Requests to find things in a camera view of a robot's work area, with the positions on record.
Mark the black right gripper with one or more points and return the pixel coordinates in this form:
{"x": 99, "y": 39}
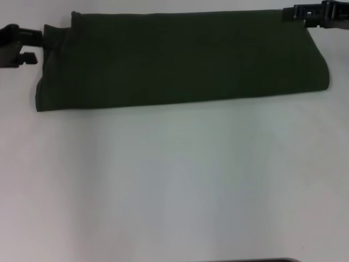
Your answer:
{"x": 336, "y": 13}

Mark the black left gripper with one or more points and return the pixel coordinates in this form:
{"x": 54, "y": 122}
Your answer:
{"x": 9, "y": 46}

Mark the dark green FREE t-shirt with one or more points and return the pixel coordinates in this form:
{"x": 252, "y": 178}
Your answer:
{"x": 177, "y": 60}

